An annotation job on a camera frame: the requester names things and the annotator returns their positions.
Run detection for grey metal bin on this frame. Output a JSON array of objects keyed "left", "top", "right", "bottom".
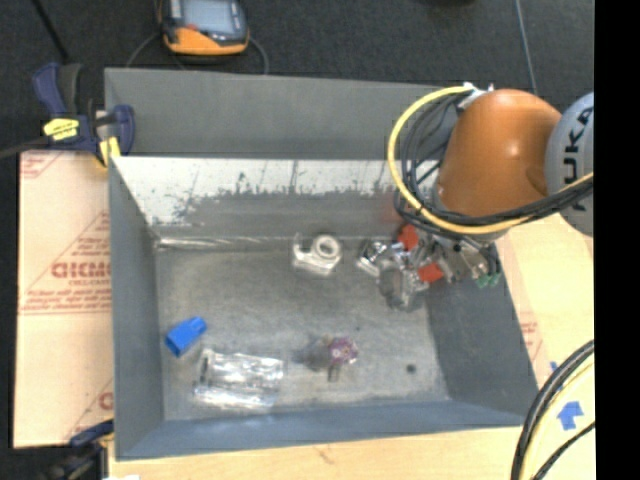
[{"left": 103, "top": 67, "right": 541, "bottom": 462}]

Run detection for brown cardboard board red print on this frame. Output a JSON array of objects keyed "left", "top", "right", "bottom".
[{"left": 11, "top": 148, "right": 595, "bottom": 450}]

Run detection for shiny metal tool red parts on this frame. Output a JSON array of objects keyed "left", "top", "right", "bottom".
[{"left": 355, "top": 224, "right": 445, "bottom": 313}]

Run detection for purple and grey toy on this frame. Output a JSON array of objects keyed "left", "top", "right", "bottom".
[{"left": 298, "top": 334, "right": 360, "bottom": 383}]

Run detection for blue plastic block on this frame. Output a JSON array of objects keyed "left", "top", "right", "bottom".
[{"left": 164, "top": 316, "right": 208, "bottom": 359}]

